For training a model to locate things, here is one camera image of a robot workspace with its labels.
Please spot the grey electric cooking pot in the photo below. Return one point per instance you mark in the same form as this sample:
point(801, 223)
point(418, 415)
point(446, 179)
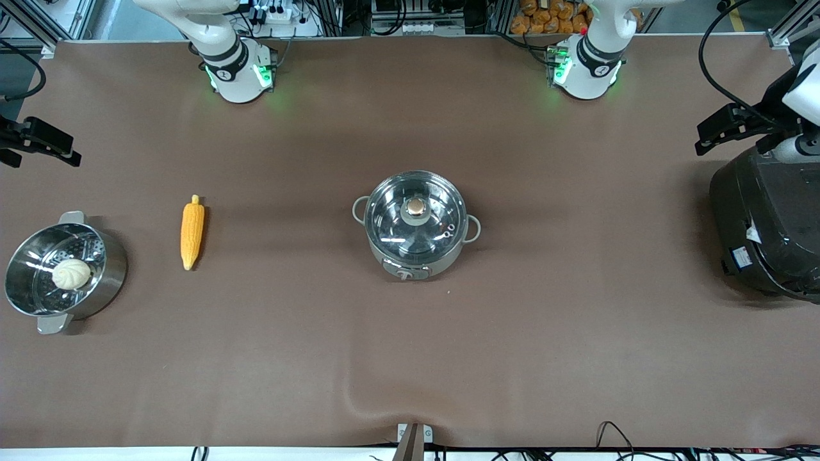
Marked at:
point(405, 273)

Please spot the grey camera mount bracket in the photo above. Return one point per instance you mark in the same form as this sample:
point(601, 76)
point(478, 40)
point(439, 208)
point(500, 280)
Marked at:
point(414, 442)

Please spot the stainless steel steamer pot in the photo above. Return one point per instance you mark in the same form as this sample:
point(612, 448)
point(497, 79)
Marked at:
point(109, 269)

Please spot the bag of orange buns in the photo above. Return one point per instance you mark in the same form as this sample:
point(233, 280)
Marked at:
point(551, 16)

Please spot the glass pot lid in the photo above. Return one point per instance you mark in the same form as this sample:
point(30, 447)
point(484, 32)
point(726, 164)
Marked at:
point(391, 224)

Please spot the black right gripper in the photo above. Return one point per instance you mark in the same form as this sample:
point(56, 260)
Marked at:
point(8, 136)

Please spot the aluminium frame profile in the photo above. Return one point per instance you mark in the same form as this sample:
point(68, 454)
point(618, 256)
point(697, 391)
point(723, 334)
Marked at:
point(794, 29)
point(45, 19)

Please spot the brown table mat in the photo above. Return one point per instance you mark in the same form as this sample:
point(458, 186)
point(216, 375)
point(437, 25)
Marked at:
point(269, 358)

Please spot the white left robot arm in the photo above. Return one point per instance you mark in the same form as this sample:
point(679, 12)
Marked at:
point(592, 57)

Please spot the yellow corn cob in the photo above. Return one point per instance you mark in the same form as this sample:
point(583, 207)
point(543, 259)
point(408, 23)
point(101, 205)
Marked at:
point(192, 234)

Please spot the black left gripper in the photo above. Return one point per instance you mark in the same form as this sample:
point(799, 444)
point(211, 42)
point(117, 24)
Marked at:
point(766, 119)

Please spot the long white power strip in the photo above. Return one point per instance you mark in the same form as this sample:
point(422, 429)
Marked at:
point(432, 27)

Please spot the white steamed bun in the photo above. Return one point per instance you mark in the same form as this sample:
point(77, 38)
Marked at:
point(71, 274)

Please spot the black rice cooker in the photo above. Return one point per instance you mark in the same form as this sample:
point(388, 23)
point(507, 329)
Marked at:
point(769, 218)

